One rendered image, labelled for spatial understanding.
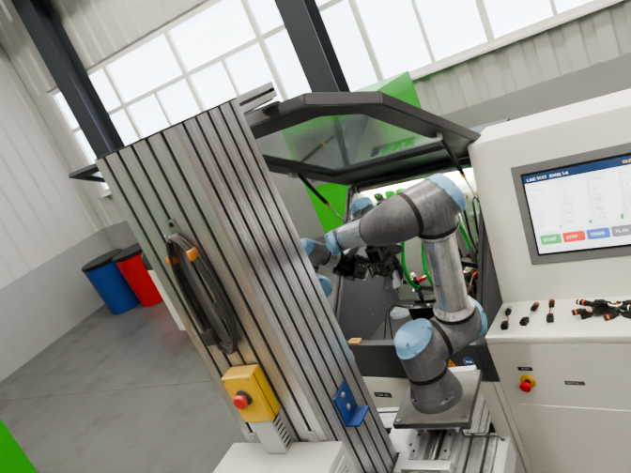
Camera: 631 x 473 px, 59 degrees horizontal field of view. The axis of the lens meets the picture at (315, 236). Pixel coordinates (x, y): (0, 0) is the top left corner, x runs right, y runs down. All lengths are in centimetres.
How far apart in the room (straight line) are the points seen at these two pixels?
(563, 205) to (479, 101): 414
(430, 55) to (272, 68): 183
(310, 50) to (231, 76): 136
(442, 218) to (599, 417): 98
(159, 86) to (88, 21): 128
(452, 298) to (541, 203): 62
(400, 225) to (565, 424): 108
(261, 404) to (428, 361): 50
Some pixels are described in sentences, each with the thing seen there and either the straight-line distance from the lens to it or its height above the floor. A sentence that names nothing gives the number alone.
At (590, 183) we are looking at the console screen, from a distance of 197.
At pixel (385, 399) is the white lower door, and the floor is 68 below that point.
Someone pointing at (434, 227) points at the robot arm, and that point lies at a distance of 138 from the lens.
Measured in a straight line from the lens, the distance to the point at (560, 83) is 596.
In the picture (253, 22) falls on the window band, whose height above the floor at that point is 268.
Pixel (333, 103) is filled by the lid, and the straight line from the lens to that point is 157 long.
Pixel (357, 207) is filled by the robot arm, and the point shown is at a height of 156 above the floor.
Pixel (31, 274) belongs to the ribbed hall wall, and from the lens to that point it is 861.
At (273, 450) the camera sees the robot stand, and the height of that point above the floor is 124.
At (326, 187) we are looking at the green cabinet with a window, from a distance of 526.
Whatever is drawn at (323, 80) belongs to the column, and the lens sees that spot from 604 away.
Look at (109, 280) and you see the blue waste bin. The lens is 800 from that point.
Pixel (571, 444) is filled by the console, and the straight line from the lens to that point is 221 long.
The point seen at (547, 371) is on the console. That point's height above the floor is 84.
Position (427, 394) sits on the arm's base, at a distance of 163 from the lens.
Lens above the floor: 203
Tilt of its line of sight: 16 degrees down
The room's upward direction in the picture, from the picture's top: 24 degrees counter-clockwise
